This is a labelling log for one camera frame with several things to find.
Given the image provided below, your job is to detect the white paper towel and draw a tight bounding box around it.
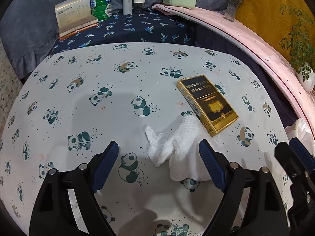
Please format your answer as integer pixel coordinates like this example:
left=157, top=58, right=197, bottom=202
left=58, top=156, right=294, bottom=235
left=145, top=114, right=223, bottom=182

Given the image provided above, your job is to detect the gold black cigarette box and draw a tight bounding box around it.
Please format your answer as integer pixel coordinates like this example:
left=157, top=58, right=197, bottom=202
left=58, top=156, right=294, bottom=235
left=176, top=75, right=239, bottom=136

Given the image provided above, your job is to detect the panda print tablecloth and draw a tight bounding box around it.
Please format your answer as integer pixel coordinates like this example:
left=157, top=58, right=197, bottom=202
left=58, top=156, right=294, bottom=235
left=1, top=43, right=293, bottom=235

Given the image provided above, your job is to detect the pink bed sheet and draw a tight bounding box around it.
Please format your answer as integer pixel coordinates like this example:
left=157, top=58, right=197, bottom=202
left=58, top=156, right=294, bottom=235
left=152, top=4, right=314, bottom=134

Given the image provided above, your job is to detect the white potted green plant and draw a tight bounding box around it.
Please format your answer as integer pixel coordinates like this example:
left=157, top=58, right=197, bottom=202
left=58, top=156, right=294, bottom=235
left=280, top=4, right=314, bottom=92

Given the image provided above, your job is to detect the mustard yellow blanket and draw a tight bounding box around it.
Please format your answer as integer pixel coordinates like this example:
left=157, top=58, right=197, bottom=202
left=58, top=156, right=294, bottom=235
left=235, top=0, right=314, bottom=60

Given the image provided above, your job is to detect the navy patterned cloth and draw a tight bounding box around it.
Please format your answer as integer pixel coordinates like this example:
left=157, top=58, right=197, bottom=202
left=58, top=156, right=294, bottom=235
left=50, top=10, right=195, bottom=55

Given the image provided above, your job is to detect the green striped can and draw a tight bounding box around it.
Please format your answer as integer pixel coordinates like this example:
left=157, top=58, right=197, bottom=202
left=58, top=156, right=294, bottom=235
left=90, top=0, right=112, bottom=21

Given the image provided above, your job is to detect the white tall tube bottle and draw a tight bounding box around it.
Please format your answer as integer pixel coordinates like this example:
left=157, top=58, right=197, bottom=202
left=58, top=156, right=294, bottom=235
left=122, top=0, right=132, bottom=15

